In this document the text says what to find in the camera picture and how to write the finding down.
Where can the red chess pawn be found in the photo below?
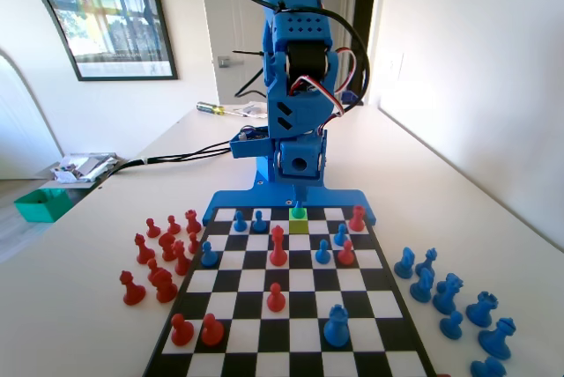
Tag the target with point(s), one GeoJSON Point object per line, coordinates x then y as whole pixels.
{"type": "Point", "coordinates": [153, 269]}
{"type": "Point", "coordinates": [346, 256]}
{"type": "Point", "coordinates": [212, 333]}
{"type": "Point", "coordinates": [153, 230]}
{"type": "Point", "coordinates": [181, 333]}
{"type": "Point", "coordinates": [194, 246]}
{"type": "Point", "coordinates": [173, 226]}
{"type": "Point", "coordinates": [276, 300]}

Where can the red chess queen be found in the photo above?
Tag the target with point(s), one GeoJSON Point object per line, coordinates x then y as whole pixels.
{"type": "Point", "coordinates": [278, 251]}

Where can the small blue object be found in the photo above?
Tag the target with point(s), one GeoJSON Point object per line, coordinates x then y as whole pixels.
{"type": "Point", "coordinates": [351, 98]}

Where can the black and white chessboard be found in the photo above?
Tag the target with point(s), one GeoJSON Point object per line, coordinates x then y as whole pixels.
{"type": "Point", "coordinates": [304, 280]}

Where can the pile of papers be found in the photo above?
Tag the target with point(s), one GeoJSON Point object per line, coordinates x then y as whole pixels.
{"type": "Point", "coordinates": [83, 167]}

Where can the blue chess pawn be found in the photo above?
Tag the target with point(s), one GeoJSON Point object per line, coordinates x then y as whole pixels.
{"type": "Point", "coordinates": [487, 369]}
{"type": "Point", "coordinates": [451, 327]}
{"type": "Point", "coordinates": [239, 223]}
{"type": "Point", "coordinates": [340, 237]}
{"type": "Point", "coordinates": [259, 223]}
{"type": "Point", "coordinates": [209, 257]}
{"type": "Point", "coordinates": [323, 254]}

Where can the blue base plate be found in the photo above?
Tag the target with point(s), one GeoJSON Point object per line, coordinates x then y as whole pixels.
{"type": "Point", "coordinates": [247, 198]}

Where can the framed colourful poster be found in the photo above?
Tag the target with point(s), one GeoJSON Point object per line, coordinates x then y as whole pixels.
{"type": "Point", "coordinates": [119, 11]}

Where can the green plastic box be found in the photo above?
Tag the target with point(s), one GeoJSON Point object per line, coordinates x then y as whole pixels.
{"type": "Point", "coordinates": [42, 209]}

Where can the blue chess knight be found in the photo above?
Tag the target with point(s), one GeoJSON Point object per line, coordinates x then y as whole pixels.
{"type": "Point", "coordinates": [404, 266]}
{"type": "Point", "coordinates": [422, 288]}

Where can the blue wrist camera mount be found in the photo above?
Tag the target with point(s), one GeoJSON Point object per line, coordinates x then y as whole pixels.
{"type": "Point", "coordinates": [251, 145]}

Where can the white door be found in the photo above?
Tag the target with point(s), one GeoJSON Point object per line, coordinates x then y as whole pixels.
{"type": "Point", "coordinates": [229, 20]}

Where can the yellow black screwdriver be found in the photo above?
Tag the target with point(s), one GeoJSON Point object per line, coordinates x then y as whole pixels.
{"type": "Point", "coordinates": [211, 108]}

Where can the red chess rook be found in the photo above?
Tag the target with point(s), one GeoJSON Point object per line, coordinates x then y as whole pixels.
{"type": "Point", "coordinates": [192, 223]}
{"type": "Point", "coordinates": [357, 220]}

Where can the blue chess rook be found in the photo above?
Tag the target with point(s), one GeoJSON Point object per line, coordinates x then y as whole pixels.
{"type": "Point", "coordinates": [336, 328]}
{"type": "Point", "coordinates": [481, 312]}

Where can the white paper booklet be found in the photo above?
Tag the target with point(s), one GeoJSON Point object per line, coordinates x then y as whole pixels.
{"type": "Point", "coordinates": [251, 110]}

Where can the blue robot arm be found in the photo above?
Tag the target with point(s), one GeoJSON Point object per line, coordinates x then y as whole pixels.
{"type": "Point", "coordinates": [304, 29]}

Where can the white arched panel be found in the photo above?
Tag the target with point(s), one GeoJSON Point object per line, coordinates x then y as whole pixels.
{"type": "Point", "coordinates": [17, 130]}

